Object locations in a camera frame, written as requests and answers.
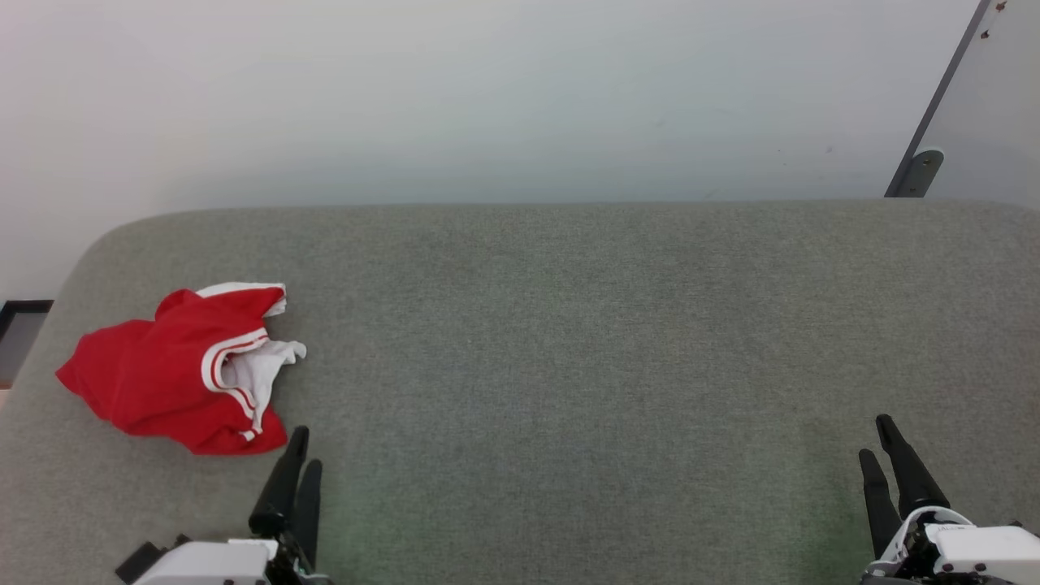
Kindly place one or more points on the red and white shirt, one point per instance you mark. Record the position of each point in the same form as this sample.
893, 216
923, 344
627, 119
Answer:
154, 374

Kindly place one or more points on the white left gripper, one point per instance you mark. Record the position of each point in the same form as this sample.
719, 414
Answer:
211, 565

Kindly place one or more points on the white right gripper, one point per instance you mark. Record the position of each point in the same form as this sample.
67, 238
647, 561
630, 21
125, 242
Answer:
983, 552

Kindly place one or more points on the black framed grey panel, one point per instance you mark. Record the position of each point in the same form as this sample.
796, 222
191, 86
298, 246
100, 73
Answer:
18, 341

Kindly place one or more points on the grey board with dark edge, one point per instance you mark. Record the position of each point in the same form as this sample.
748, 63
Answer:
991, 97

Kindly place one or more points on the grey metal bracket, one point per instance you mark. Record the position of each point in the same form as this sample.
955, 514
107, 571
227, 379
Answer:
922, 172

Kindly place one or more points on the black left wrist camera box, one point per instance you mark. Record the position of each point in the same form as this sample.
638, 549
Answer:
138, 562

